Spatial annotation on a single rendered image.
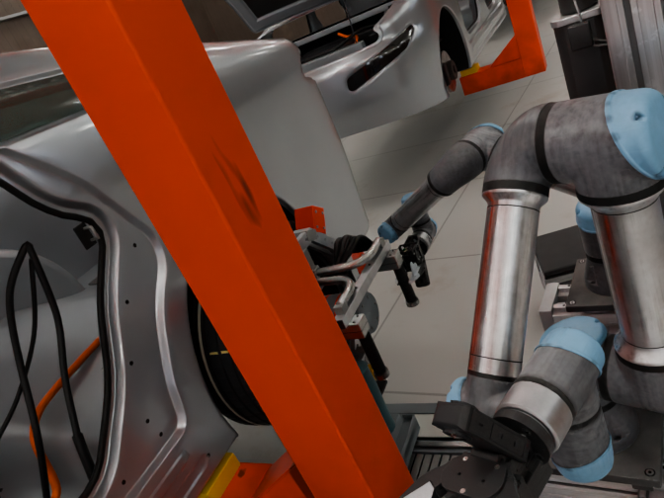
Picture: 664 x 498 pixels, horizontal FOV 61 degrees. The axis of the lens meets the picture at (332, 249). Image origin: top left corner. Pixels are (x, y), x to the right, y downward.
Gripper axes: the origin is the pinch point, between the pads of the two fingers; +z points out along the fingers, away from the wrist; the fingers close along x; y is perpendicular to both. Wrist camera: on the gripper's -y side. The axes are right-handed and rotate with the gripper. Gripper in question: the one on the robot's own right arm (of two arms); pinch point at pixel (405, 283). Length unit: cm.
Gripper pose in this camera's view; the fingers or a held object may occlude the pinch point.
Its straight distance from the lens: 183.5
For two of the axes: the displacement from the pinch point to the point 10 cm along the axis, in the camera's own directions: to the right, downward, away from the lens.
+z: -3.6, 5.2, -7.7
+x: 8.5, -1.6, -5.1
